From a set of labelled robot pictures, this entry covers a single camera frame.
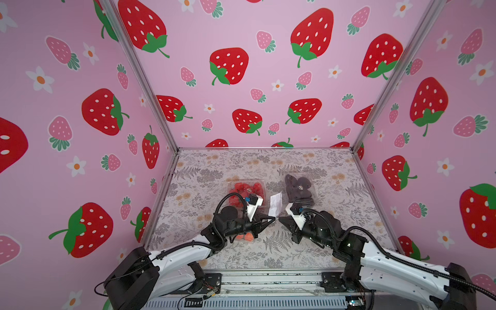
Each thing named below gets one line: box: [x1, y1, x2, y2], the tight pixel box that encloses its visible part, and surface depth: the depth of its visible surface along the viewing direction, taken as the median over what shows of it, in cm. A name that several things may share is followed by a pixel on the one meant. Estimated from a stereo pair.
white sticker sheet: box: [268, 191, 283, 218], surface depth 72 cm
